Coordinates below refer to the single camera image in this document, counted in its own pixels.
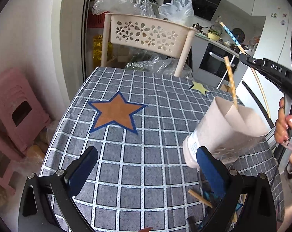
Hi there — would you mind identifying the long wooden chopstick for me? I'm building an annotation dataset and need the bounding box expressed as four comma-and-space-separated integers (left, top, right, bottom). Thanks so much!
188, 189, 213, 208

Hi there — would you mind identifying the blue patterned chopstick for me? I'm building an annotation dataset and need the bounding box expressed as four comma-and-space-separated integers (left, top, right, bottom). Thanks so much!
220, 22, 246, 54

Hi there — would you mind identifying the person right hand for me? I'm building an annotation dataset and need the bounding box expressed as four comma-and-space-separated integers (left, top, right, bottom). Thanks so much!
274, 97, 292, 167

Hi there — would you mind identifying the pink utensil holder caddy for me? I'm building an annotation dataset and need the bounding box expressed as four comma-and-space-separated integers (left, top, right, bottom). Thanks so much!
183, 96, 269, 169

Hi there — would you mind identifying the black built-in oven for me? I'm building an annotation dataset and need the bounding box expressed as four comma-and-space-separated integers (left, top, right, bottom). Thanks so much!
200, 43, 239, 79

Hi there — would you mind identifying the white refrigerator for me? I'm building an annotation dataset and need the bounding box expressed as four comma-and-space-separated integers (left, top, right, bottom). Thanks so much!
236, 0, 292, 129

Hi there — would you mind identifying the pink plastic stool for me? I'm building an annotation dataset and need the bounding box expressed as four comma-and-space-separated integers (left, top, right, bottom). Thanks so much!
0, 135, 22, 195
0, 68, 51, 152

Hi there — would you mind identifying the yellow bowl on counter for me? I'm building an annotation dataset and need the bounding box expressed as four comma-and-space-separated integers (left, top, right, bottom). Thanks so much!
207, 32, 220, 41

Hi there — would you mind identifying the grey checkered tablecloth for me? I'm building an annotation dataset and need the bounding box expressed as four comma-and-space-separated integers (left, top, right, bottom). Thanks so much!
39, 67, 286, 232

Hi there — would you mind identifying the clear plastic bag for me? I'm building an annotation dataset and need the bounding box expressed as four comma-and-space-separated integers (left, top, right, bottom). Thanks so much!
158, 0, 194, 27

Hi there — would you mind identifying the beige perforated plastic basket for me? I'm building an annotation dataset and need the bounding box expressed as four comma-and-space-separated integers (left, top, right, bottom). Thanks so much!
101, 13, 196, 77

